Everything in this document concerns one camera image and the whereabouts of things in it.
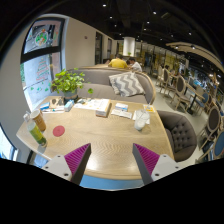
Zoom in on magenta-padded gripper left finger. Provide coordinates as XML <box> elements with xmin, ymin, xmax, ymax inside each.
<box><xmin>41</xmin><ymin>143</ymin><xmax>92</xmax><ymax>185</ymax></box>

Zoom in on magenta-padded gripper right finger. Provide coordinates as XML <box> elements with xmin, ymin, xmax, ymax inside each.
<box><xmin>132</xmin><ymin>143</ymin><xmax>184</xmax><ymax>185</ymax></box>

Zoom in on green-labelled clear drink bottle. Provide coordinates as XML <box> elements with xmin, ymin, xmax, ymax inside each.
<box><xmin>23</xmin><ymin>111</ymin><xmax>48</xmax><ymax>148</ymax></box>

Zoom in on flat round red coaster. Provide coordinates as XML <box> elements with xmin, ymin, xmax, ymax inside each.
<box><xmin>52</xmin><ymin>125</ymin><xmax>66</xmax><ymax>138</ymax></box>

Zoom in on clear plastic cup with straw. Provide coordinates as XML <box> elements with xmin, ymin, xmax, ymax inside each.
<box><xmin>134</xmin><ymin>103</ymin><xmax>152</xmax><ymax>132</ymax></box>

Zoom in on grey tufted armchair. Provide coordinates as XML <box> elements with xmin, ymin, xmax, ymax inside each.
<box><xmin>157</xmin><ymin>109</ymin><xmax>198</xmax><ymax>163</ymax></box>

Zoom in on yellow card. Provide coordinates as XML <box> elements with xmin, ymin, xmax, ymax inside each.
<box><xmin>143</xmin><ymin>104</ymin><xmax>155</xmax><ymax>113</ymax></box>

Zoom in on white paper sheets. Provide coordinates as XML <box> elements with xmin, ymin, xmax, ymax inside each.
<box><xmin>110</xmin><ymin>109</ymin><xmax>133</xmax><ymax>120</ymax></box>

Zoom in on brown paper cup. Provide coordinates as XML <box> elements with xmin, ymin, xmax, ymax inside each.
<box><xmin>29</xmin><ymin>109</ymin><xmax>48</xmax><ymax>132</ymax></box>

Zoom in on small light blue box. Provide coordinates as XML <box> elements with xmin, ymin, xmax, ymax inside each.
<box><xmin>63</xmin><ymin>99</ymin><xmax>75</xmax><ymax>112</ymax></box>

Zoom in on open printed booklet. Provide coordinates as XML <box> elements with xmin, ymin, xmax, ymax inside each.
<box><xmin>73</xmin><ymin>98</ymin><xmax>101</xmax><ymax>112</ymax></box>

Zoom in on white orange cardboard box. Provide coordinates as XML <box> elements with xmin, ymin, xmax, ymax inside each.
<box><xmin>95</xmin><ymin>98</ymin><xmax>112</xmax><ymax>118</ymax></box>

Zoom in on white blue packet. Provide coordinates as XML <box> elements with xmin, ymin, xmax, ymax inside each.
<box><xmin>114</xmin><ymin>102</ymin><xmax>129</xmax><ymax>112</ymax></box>

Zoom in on brown paper bag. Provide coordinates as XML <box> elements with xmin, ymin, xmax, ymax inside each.
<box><xmin>49</xmin><ymin>96</ymin><xmax>65</xmax><ymax>109</ymax></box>

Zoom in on green potted plant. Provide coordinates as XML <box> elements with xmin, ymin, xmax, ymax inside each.
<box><xmin>49</xmin><ymin>68</ymin><xmax>94</xmax><ymax>101</ymax></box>

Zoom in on grey white chevron pillow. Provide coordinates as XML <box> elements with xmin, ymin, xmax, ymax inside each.
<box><xmin>108</xmin><ymin>71</ymin><xmax>146</xmax><ymax>98</ymax></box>

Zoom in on group of dining chairs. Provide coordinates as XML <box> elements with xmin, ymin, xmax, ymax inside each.
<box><xmin>154</xmin><ymin>64</ymin><xmax>224</xmax><ymax>161</ymax></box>

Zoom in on grey curved sofa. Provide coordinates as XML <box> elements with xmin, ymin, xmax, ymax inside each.
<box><xmin>68</xmin><ymin>67</ymin><xmax>157</xmax><ymax>105</ymax></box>

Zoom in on person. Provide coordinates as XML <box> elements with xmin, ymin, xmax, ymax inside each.
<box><xmin>126</xmin><ymin>57</ymin><xmax>143</xmax><ymax>73</ymax></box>
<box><xmin>108</xmin><ymin>54</ymin><xmax>129</xmax><ymax>69</ymax></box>

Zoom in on large decorated window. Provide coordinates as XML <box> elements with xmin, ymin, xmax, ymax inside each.
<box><xmin>19</xmin><ymin>18</ymin><xmax>66</xmax><ymax>111</ymax></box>

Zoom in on white round pillar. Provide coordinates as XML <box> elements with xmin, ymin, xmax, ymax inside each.
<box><xmin>122</xmin><ymin>36</ymin><xmax>136</xmax><ymax>57</ymax></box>

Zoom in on group of ceiling lights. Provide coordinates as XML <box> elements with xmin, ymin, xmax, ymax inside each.
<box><xmin>99</xmin><ymin>3</ymin><xmax>201</xmax><ymax>38</ymax></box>

